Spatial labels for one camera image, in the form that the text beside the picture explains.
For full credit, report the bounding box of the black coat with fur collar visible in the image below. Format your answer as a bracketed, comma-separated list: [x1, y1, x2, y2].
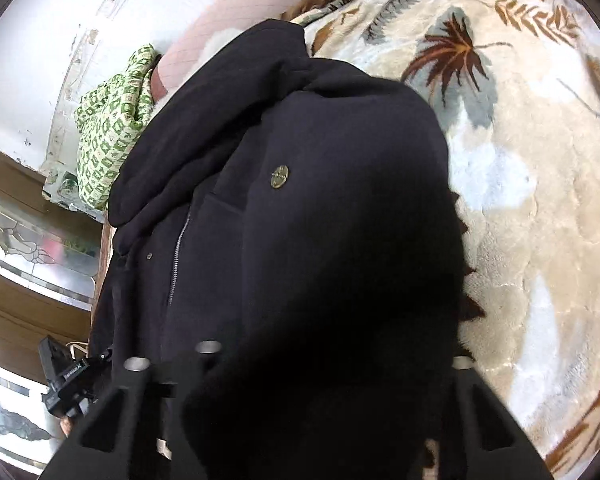
[86, 19, 487, 480]

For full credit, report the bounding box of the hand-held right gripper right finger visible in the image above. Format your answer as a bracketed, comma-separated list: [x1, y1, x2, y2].
[451, 356, 556, 480]

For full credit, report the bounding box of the leaf print plush blanket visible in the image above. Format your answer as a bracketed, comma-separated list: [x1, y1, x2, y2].
[280, 0, 600, 467]

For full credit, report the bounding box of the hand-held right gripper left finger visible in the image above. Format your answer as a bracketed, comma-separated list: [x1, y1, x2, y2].
[40, 341, 222, 480]

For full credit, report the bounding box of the green patterned quilt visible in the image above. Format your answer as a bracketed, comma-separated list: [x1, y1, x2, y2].
[75, 44, 159, 212]

